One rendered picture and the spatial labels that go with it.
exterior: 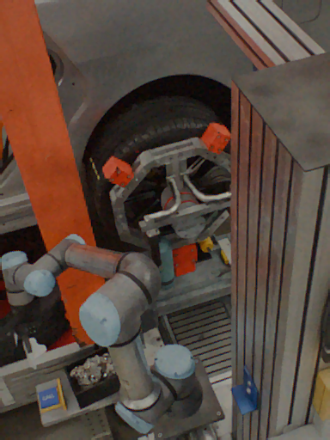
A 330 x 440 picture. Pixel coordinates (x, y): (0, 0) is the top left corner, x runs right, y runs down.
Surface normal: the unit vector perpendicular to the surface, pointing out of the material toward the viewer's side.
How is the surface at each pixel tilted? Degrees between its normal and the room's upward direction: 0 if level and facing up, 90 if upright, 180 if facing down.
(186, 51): 90
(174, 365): 7
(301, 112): 0
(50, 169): 90
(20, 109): 90
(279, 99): 0
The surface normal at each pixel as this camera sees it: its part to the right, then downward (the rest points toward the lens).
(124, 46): 0.31, 0.66
